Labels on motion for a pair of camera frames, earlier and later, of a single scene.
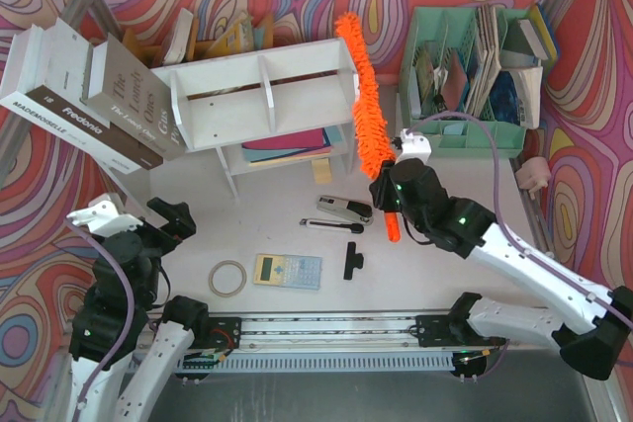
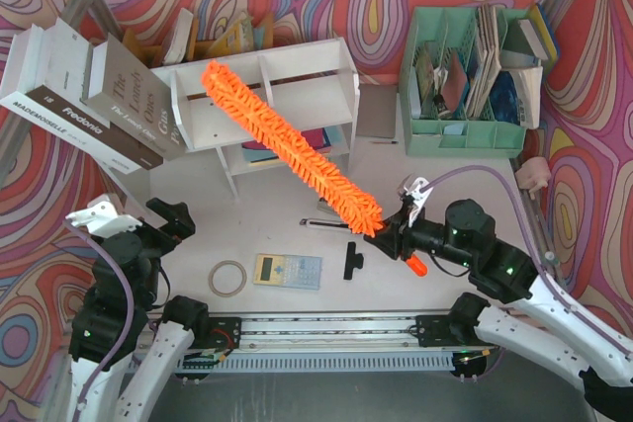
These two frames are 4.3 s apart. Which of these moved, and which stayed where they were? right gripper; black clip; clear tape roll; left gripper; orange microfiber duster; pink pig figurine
Moved: right gripper; orange microfiber duster
Stayed: black clip; left gripper; pink pig figurine; clear tape roll
